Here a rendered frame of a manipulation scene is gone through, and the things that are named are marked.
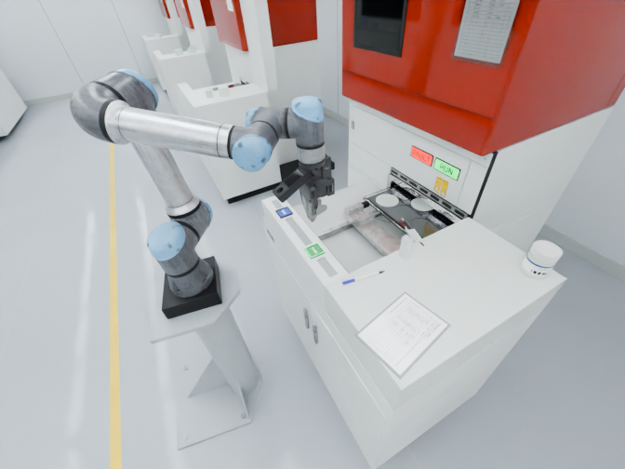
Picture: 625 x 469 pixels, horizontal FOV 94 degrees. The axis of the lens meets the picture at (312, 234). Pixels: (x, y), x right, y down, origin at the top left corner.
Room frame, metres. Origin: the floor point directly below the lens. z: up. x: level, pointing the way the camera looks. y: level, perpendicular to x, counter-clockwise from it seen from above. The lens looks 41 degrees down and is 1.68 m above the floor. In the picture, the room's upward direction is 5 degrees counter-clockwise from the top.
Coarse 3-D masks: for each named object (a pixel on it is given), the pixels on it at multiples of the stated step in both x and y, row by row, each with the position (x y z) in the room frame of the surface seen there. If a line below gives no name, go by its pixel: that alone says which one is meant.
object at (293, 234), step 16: (272, 208) 0.99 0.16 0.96; (272, 224) 0.98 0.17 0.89; (288, 224) 0.88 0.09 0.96; (304, 224) 0.87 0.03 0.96; (288, 240) 0.81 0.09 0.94; (304, 240) 0.79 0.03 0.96; (320, 240) 0.77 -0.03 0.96; (288, 256) 0.84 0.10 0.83; (304, 256) 0.70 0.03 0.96; (320, 256) 0.70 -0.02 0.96; (304, 272) 0.70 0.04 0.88; (320, 272) 0.62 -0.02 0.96; (336, 272) 0.62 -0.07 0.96; (320, 288) 0.59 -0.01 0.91
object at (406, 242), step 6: (414, 234) 0.65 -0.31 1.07; (402, 240) 0.66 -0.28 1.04; (408, 240) 0.64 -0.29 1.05; (414, 240) 0.66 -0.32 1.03; (420, 240) 0.66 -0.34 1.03; (402, 246) 0.66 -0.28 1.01; (408, 246) 0.64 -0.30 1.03; (402, 252) 0.65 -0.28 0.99; (408, 252) 0.64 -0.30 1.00; (402, 258) 0.65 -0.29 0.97; (408, 258) 0.64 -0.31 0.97
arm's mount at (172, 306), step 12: (216, 264) 0.79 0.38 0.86; (216, 276) 0.71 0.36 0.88; (168, 288) 0.68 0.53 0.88; (216, 288) 0.65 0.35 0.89; (168, 300) 0.63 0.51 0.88; (180, 300) 0.62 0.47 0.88; (192, 300) 0.62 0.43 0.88; (204, 300) 0.63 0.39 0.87; (216, 300) 0.63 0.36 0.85; (168, 312) 0.59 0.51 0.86; (180, 312) 0.60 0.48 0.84; (192, 312) 0.61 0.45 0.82
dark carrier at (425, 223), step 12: (384, 192) 1.13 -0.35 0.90; (396, 192) 1.13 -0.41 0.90; (408, 192) 1.12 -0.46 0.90; (408, 204) 1.02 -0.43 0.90; (396, 216) 0.95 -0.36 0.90; (408, 216) 0.94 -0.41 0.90; (420, 216) 0.93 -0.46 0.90; (432, 216) 0.93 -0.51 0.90; (444, 216) 0.92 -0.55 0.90; (420, 228) 0.86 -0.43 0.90; (432, 228) 0.85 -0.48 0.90; (444, 228) 0.85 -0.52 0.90
